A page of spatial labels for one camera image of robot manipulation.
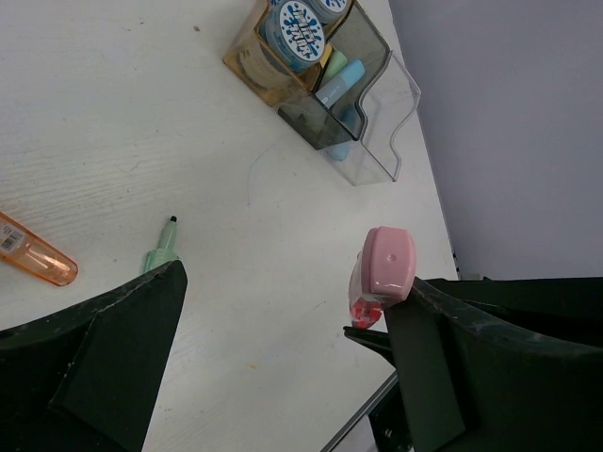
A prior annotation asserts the pink correction tape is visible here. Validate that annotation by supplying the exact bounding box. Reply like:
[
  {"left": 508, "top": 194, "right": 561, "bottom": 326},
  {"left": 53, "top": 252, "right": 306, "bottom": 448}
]
[{"left": 348, "top": 226, "right": 416, "bottom": 330}]

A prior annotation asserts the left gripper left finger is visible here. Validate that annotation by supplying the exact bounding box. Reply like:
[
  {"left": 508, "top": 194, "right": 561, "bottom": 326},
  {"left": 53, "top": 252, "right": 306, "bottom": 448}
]
[{"left": 1, "top": 261, "right": 187, "bottom": 451}]

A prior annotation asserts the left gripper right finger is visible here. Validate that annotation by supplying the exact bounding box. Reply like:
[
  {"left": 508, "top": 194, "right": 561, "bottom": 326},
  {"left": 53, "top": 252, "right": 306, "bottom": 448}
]
[{"left": 344, "top": 278, "right": 602, "bottom": 451}]

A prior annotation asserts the orange correction tape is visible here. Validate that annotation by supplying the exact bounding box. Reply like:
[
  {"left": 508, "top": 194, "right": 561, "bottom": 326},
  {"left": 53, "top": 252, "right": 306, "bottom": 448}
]
[{"left": 1, "top": 213, "right": 78, "bottom": 287}]

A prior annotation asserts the green correction tape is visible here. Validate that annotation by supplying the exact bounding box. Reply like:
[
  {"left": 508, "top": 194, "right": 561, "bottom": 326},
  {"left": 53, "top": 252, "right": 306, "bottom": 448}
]
[{"left": 142, "top": 216, "right": 179, "bottom": 273}]

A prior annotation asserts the amber transparent tray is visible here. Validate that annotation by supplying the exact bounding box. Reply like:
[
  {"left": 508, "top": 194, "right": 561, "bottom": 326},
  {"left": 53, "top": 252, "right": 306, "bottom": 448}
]
[{"left": 223, "top": 1, "right": 352, "bottom": 106}]

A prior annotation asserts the aluminium table frame rail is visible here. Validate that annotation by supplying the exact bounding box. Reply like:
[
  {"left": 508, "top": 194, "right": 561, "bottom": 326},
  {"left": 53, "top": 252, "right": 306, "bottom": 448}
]
[{"left": 321, "top": 373, "right": 399, "bottom": 452}]

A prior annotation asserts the blue washi tape roll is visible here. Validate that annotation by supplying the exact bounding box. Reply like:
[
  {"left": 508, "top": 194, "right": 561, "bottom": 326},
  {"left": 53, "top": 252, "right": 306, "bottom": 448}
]
[
  {"left": 306, "top": 0, "right": 350, "bottom": 24},
  {"left": 259, "top": 1, "right": 327, "bottom": 73}
]

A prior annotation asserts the grey transparent tray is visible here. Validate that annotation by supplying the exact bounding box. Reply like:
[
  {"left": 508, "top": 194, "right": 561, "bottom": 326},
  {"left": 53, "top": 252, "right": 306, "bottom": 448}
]
[{"left": 278, "top": 1, "right": 391, "bottom": 150}]

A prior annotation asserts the green cap highlighter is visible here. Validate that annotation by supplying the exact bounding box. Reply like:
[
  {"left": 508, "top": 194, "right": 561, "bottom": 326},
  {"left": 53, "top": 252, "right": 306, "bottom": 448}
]
[{"left": 323, "top": 50, "right": 348, "bottom": 81}]

